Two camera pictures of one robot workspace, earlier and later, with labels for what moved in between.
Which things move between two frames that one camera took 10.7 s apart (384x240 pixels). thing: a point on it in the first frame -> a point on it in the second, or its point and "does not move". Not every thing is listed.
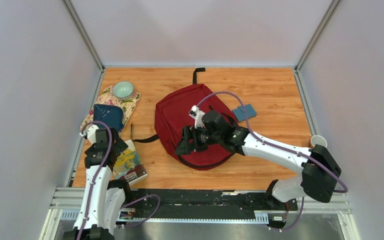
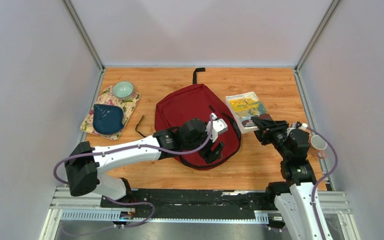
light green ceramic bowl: [123, 90] does not move
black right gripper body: [201, 137] -> [276, 137]
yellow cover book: [129, 167] -> [243, 106]
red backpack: [172, 113] does not move
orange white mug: [317, 139] does not move
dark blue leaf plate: [112, 115] does not move
